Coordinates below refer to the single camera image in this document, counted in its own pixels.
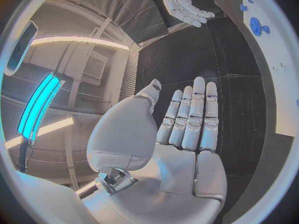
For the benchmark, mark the small blue gear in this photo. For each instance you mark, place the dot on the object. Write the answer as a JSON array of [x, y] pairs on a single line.
[[265, 29]]

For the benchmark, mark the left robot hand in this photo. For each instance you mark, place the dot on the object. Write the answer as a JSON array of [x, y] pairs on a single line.
[[149, 171]]

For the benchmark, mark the glowing light bar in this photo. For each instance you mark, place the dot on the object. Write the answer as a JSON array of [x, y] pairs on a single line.
[[38, 108]]

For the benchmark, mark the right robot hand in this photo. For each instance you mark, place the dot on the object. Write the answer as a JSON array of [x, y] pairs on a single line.
[[179, 3]]

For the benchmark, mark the white task board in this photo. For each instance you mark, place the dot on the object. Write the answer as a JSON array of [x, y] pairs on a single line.
[[268, 56]]

